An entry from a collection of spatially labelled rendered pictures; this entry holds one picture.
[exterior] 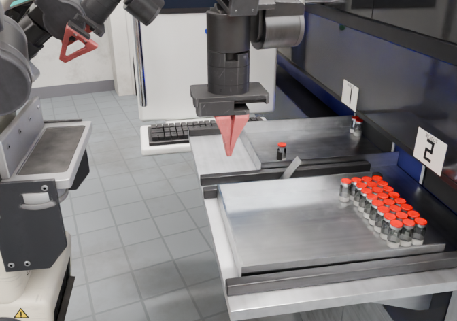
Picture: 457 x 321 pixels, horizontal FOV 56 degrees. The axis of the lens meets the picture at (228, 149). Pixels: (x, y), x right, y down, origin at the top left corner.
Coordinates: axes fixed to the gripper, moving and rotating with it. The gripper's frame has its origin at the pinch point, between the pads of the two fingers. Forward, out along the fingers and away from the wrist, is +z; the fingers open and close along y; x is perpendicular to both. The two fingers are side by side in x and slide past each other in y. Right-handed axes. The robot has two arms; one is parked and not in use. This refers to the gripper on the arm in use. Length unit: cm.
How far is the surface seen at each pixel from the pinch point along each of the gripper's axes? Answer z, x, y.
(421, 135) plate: 4.6, 10.0, 38.2
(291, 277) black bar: 18.4, -7.9, 8.3
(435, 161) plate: 7.5, 4.9, 38.2
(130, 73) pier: 86, 386, -37
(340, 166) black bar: 18.5, 26.2, 30.6
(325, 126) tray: 20, 54, 38
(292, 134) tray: 20, 50, 27
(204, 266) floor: 108, 104, 6
